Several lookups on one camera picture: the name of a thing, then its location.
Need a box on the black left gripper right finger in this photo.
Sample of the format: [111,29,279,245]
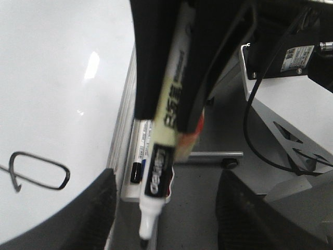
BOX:
[215,170,332,249]

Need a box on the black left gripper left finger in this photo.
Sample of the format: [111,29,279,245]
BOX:
[1,169,117,249]

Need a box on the white black whiteboard marker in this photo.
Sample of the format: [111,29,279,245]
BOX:
[139,2,195,242]

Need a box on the red round magnet with tape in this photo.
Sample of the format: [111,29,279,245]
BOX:
[174,109,205,163]

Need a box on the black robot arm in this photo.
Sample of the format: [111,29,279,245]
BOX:
[1,1,332,249]

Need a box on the white whiteboard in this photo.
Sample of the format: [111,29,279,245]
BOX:
[1,1,134,243]

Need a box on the grey stand leg with caster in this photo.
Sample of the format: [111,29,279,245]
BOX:
[175,151,244,169]

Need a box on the spare marker in tray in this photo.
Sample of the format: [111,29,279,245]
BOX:
[130,120,152,184]

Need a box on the grey aluminium whiteboard frame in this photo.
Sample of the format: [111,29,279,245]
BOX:
[107,46,137,178]

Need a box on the white metal bracket base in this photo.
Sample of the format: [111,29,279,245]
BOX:
[239,43,333,204]

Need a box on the black cable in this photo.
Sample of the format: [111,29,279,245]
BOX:
[243,7,333,176]

